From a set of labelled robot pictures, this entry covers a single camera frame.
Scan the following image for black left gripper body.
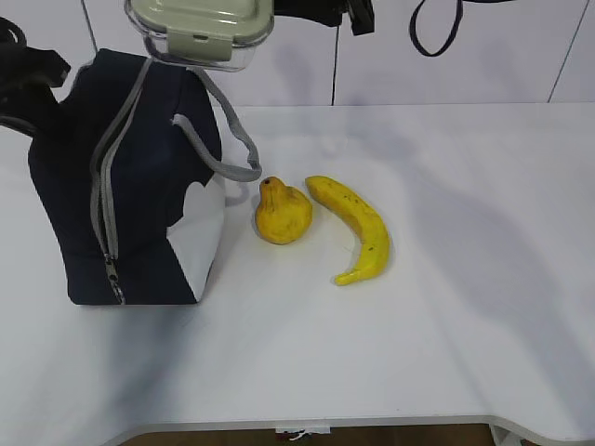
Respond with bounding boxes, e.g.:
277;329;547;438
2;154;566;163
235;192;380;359
1;18;71;116

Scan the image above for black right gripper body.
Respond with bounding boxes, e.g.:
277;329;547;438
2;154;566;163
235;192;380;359
273;0;375;35

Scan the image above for navy blue lunch bag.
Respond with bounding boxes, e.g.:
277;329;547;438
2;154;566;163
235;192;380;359
1;49;262;306

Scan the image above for green lid glass container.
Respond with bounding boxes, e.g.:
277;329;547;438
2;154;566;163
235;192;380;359
124;0;274;72

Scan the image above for yellow pear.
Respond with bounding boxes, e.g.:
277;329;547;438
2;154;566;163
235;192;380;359
255;177;313;245

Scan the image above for yellow banana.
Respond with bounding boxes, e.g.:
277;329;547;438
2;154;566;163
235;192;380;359
305;176;390;286

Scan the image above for black looped cable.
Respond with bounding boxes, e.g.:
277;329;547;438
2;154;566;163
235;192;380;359
408;0;517;58

